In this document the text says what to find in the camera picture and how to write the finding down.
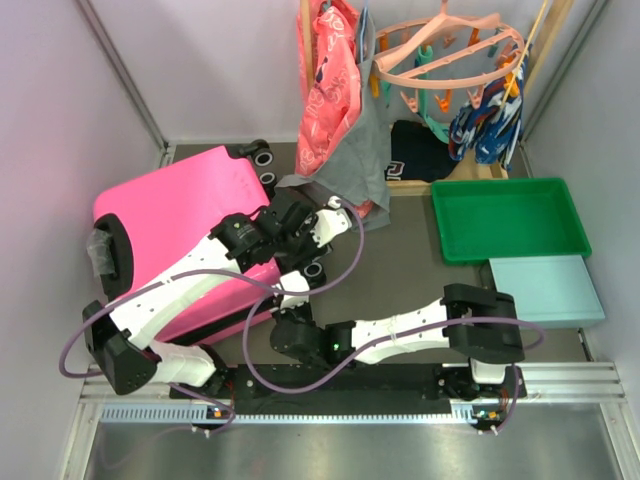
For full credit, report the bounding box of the blue white patterned garment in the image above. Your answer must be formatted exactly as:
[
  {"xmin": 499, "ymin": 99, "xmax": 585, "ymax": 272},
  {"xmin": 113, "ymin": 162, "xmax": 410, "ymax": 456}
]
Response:
[{"xmin": 448, "ymin": 48, "xmax": 531, "ymax": 171}]

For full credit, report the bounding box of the teal round clothes hanger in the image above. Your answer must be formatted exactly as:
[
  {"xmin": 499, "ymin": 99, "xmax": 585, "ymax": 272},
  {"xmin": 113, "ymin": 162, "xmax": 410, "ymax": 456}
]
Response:
[{"xmin": 377, "ymin": 32, "xmax": 501, "ymax": 146}]

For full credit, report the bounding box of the dark navy folded garment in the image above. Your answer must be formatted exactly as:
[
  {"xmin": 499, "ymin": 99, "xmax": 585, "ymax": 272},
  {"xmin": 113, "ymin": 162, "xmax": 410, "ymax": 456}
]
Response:
[{"xmin": 385, "ymin": 120, "xmax": 458, "ymax": 183}]

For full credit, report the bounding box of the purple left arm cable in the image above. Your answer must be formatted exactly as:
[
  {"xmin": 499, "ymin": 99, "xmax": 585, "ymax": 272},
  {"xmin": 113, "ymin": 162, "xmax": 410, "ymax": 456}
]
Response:
[{"xmin": 58, "ymin": 197, "xmax": 365, "ymax": 436}]

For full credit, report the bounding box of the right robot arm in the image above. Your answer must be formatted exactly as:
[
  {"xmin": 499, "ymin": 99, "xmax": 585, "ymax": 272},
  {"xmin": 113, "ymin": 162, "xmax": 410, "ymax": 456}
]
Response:
[{"xmin": 270, "ymin": 284, "xmax": 525, "ymax": 396}]

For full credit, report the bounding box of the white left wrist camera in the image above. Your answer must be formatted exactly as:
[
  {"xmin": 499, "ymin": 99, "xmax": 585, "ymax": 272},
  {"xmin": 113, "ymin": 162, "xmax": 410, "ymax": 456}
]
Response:
[{"xmin": 310, "ymin": 196, "xmax": 352, "ymax": 248}]

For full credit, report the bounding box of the light blue plastic tray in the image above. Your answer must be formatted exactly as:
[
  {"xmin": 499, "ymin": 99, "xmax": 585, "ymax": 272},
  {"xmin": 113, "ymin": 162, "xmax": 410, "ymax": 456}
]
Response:
[{"xmin": 489, "ymin": 255, "xmax": 605, "ymax": 329}]

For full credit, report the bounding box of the grey hanging garment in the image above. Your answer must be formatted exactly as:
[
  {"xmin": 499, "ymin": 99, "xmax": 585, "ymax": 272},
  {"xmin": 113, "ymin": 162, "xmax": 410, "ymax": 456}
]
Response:
[{"xmin": 278, "ymin": 1, "xmax": 392, "ymax": 230}]

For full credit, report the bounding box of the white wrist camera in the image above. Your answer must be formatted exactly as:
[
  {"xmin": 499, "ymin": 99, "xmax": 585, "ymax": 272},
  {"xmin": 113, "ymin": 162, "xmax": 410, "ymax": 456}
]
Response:
[
  {"xmin": 310, "ymin": 196, "xmax": 352, "ymax": 248},
  {"xmin": 275, "ymin": 271, "xmax": 310, "ymax": 310}
]

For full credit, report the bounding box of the coral patterned jacket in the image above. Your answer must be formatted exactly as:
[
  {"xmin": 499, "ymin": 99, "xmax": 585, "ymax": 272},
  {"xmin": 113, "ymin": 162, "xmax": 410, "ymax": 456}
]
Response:
[{"xmin": 295, "ymin": 1, "xmax": 374, "ymax": 219}]

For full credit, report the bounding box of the pink hard-shell suitcase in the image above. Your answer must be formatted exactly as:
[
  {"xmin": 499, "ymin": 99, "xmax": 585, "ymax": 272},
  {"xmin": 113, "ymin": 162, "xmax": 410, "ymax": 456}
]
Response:
[{"xmin": 85, "ymin": 139, "xmax": 329, "ymax": 346}]

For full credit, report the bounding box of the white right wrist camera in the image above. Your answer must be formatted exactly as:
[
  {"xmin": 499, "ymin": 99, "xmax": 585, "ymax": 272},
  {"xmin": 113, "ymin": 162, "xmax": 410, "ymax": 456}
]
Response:
[{"xmin": 275, "ymin": 271, "xmax": 310, "ymax": 310}]

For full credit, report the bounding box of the green plastic tray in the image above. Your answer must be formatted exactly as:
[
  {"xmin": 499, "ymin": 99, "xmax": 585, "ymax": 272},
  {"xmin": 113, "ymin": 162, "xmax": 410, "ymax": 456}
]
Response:
[{"xmin": 431, "ymin": 178, "xmax": 592, "ymax": 265}]

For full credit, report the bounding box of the pink round clothes hanger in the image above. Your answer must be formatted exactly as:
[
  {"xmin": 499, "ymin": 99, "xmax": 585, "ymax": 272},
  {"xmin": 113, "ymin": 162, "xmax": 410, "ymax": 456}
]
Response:
[{"xmin": 372, "ymin": 1, "xmax": 528, "ymax": 113}]

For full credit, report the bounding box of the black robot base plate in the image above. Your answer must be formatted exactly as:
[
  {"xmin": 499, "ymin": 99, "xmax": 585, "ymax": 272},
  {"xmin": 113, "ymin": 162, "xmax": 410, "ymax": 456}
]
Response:
[{"xmin": 192, "ymin": 363, "xmax": 526, "ymax": 416}]

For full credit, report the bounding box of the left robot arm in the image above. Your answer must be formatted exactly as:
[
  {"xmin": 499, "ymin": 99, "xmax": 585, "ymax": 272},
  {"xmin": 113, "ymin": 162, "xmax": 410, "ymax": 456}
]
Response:
[{"xmin": 84, "ymin": 191, "xmax": 351, "ymax": 397}]

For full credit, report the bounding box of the aluminium rail frame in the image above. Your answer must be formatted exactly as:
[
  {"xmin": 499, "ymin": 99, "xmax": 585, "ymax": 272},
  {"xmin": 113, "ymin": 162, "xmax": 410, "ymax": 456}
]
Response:
[{"xmin": 61, "ymin": 362, "xmax": 639, "ymax": 479}]

